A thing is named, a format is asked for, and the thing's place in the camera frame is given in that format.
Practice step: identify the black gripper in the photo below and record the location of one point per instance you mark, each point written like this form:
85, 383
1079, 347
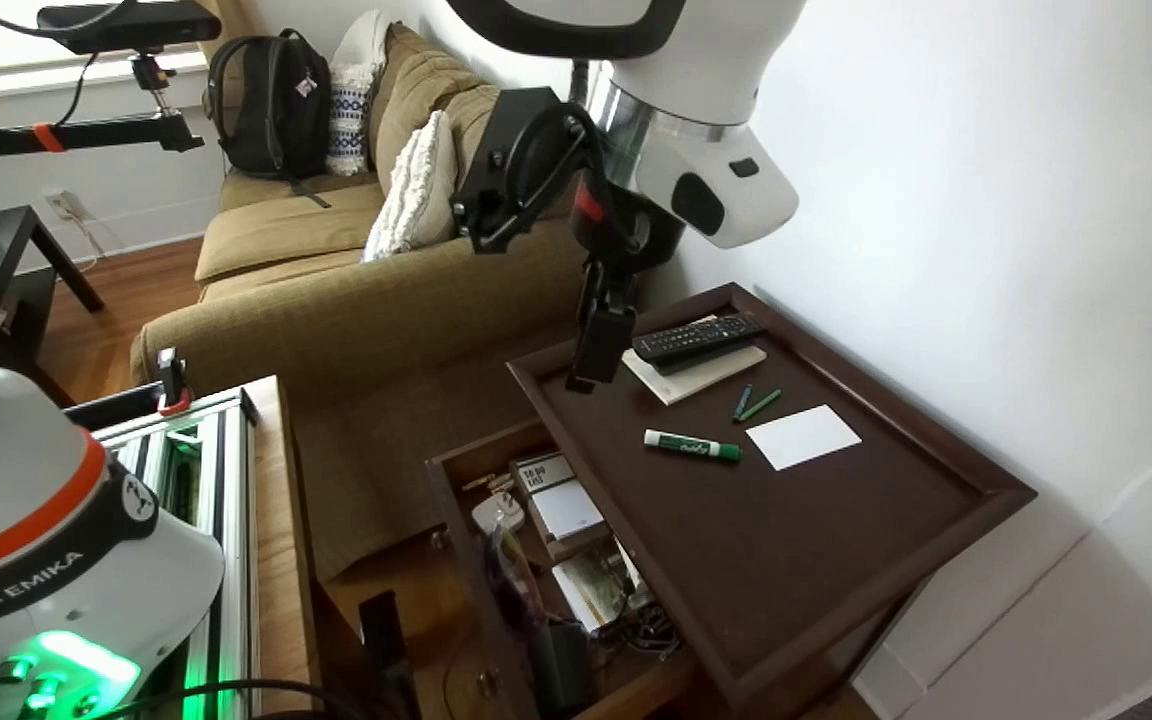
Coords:
608, 305

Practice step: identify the green Expo marker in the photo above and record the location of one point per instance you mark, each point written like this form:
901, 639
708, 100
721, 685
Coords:
689, 446

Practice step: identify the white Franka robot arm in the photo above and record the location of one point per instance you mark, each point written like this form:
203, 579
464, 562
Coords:
699, 82

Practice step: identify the beige notepad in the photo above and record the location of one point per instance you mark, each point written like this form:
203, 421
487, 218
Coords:
689, 377

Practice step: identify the black remote control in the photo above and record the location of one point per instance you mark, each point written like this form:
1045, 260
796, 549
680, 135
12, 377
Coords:
699, 338

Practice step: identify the small grey box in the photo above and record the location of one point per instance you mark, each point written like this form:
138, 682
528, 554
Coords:
540, 468

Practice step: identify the white flat box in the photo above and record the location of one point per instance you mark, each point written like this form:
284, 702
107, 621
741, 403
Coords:
566, 510

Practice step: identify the thin green stick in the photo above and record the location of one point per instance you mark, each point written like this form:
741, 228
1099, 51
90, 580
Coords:
744, 403
761, 407

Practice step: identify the open wooden drawer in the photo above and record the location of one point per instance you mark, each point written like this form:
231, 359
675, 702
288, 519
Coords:
458, 468

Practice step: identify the white charger plug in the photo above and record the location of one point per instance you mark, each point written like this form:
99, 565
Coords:
496, 513

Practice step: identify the white paper card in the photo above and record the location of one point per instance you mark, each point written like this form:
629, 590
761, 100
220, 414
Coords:
802, 436

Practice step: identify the green white booklet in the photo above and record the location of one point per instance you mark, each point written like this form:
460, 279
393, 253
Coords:
599, 586

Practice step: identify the white throw pillow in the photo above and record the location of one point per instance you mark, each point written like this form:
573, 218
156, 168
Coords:
418, 187

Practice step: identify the dark wooden nightstand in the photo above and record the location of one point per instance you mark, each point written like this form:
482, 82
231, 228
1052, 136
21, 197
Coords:
761, 562

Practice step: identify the olive brown couch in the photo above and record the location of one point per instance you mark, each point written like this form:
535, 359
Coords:
338, 305

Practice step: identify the dark pouch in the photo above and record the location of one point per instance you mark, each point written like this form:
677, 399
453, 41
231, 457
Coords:
563, 667

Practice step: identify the white blue patterned pillow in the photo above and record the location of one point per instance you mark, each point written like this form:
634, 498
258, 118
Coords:
348, 135

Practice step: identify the light wooden board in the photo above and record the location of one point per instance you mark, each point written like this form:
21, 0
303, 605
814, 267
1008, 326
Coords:
281, 534

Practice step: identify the black backpack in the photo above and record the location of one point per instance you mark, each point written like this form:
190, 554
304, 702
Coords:
270, 106

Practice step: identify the black clamp knob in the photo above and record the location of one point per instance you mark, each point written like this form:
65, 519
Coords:
174, 377

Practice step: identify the black boom with orange tape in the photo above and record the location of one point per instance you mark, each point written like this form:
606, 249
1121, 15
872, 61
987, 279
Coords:
82, 135

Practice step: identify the black side table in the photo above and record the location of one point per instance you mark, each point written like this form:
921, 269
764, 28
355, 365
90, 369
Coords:
18, 235

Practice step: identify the aluminium mounting frame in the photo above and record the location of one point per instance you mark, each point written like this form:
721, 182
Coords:
220, 534

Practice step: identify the white wall outlet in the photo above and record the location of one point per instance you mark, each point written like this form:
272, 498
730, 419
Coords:
65, 205

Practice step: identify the black stereo camera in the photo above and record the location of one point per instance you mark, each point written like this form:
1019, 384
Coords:
123, 25

